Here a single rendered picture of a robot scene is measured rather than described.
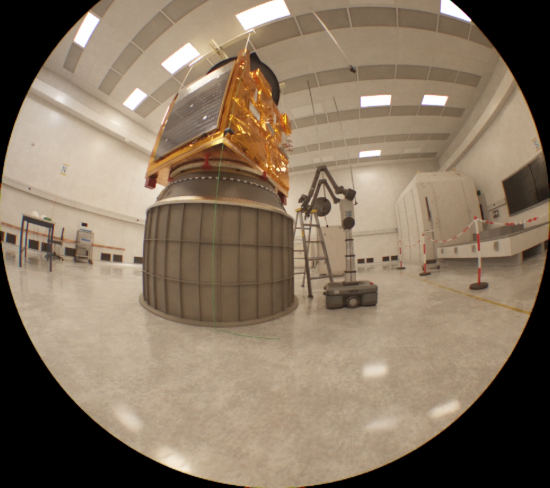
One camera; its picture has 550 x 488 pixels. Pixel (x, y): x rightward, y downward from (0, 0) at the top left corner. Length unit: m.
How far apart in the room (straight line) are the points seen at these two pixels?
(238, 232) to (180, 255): 0.60
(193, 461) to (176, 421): 0.21
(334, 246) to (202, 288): 4.28
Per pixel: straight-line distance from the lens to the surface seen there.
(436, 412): 0.94
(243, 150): 2.16
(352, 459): 0.76
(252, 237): 1.78
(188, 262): 1.75
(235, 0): 4.70
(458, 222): 7.44
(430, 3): 5.72
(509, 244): 3.94
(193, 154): 2.14
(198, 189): 1.93
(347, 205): 2.41
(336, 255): 5.37
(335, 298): 2.22
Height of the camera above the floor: 0.67
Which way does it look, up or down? 14 degrees up
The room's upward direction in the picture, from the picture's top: straight up
